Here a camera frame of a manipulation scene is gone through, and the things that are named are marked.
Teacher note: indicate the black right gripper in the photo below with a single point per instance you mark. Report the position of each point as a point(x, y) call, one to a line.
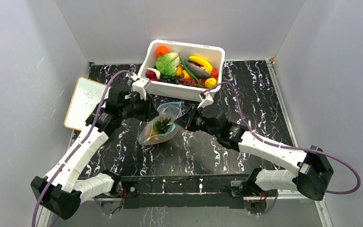
point(185, 120)

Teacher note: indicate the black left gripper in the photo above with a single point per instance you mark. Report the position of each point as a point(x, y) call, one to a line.
point(149, 111)

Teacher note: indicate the toy pineapple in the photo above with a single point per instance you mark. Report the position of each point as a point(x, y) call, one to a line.
point(159, 126)

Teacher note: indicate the clear zip top bag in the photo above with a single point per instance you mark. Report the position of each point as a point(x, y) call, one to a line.
point(170, 109)

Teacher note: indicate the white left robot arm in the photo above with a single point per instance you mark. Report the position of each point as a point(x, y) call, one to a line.
point(81, 156)

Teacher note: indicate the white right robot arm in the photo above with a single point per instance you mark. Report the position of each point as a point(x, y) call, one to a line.
point(307, 172)

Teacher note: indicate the white plastic food bin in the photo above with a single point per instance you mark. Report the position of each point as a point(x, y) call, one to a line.
point(168, 85)

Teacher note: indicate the toy red grapes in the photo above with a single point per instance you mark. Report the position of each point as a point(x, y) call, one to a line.
point(188, 82)

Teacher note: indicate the toy purple onion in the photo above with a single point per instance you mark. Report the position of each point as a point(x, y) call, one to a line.
point(153, 74)

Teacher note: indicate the toy yellow lemon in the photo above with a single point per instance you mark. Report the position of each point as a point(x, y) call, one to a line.
point(210, 83)

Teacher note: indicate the toy green bean pod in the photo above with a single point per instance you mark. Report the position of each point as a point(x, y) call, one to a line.
point(189, 71)

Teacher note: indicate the toy yellow pepper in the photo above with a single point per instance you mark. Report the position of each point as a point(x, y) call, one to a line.
point(181, 72)

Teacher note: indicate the toy green cabbage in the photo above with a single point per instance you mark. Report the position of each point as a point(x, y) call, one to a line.
point(167, 64)

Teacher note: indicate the toy grey fish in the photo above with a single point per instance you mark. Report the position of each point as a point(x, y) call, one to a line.
point(198, 72)

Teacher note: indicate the toy red tomato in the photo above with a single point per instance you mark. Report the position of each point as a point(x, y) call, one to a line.
point(214, 73)

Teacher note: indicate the toy yellow banana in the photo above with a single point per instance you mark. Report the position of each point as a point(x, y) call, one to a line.
point(208, 66)

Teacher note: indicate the toy orange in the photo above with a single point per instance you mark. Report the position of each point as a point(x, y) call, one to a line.
point(161, 50)

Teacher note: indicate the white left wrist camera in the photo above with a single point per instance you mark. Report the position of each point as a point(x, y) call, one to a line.
point(140, 86)

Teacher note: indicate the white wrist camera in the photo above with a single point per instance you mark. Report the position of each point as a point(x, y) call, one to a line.
point(140, 86)
point(206, 99)

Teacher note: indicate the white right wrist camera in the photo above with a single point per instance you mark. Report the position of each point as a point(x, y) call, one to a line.
point(206, 99)

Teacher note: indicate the white board wooden frame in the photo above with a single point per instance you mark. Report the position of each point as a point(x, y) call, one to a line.
point(87, 94)

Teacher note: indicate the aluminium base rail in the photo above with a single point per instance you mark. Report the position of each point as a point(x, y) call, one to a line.
point(173, 191)

